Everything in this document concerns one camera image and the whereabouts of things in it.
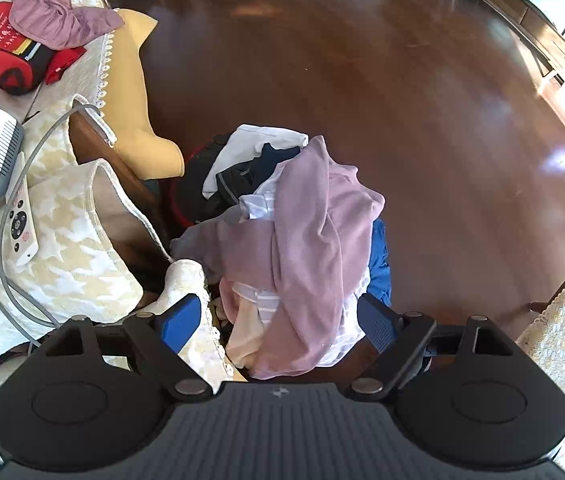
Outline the blue garment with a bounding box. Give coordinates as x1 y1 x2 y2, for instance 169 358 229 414
365 217 393 309

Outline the dusty pink crumpled cloth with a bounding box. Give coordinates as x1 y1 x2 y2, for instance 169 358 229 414
9 0 126 52

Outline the mauve fleece garment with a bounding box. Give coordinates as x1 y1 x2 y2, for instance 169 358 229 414
215 135 386 381

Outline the dark navy garment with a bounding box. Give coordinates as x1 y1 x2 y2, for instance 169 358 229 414
215 142 308 207

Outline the white garment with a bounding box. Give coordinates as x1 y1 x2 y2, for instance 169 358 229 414
201 124 309 200

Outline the beige garment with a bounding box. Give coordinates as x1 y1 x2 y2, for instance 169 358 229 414
223 294 269 370

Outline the grey cable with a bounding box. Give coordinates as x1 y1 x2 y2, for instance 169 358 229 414
0 104 102 332

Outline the yellow chair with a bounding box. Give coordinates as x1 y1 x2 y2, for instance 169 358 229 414
97 7 186 182

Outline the dark laundry basket red rim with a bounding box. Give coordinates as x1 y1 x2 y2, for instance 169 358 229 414
167 132 243 228

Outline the white remote control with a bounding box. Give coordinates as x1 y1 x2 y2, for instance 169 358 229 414
1 152 41 267

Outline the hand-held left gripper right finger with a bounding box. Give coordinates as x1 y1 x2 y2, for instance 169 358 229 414
345 292 518 403

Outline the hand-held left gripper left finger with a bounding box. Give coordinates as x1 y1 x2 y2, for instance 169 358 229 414
42 292 214 402

